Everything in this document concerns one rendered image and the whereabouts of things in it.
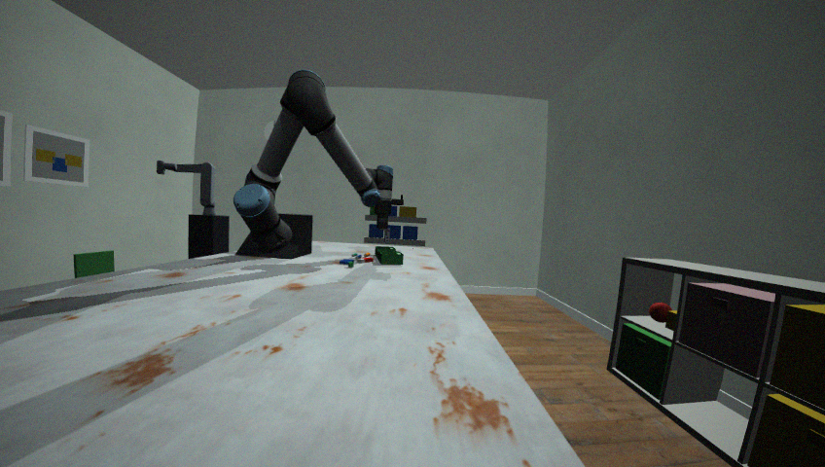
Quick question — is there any green three-compartment bin rack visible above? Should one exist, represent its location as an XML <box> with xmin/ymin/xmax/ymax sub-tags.
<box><xmin>375</xmin><ymin>246</ymin><xmax>404</xmax><ymax>265</ymax></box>

